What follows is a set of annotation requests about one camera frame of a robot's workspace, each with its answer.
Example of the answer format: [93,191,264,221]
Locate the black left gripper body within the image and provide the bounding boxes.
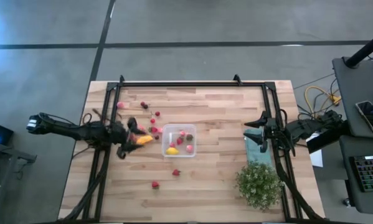
[108,120,133,152]

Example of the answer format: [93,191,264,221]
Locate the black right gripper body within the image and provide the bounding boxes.
[260,115,287,149]

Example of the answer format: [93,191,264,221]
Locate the yellow plastic banana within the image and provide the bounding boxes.
[136,134,154,146]

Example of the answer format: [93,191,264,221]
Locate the clear plastic tupperware container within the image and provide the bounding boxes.
[161,123,197,158]

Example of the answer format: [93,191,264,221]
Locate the teal folded cloth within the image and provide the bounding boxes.
[243,128,273,166]

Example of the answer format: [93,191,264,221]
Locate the green bushy potted plant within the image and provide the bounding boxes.
[235,161,285,212]

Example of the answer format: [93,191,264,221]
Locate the white paper sheet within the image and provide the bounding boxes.
[309,132,324,168]

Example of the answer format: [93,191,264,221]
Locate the black box beside table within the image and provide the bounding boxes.
[306,121,351,154]

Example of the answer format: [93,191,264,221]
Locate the grey side desk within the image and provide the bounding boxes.
[331,57,373,139]

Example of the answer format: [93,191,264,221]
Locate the smartphone in tan case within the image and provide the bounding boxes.
[355,100,373,134]

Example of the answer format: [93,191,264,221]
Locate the black backlit keyboard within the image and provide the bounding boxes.
[349,154,373,193]

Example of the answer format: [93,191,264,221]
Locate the grey metal stand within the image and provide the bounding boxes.
[0,139,37,224]

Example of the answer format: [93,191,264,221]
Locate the grey keyboard desk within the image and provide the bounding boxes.
[338,135,373,216]

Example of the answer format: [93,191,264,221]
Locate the black round pole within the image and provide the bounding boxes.
[344,28,373,68]

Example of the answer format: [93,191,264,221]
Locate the yellow cable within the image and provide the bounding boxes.
[303,85,342,115]

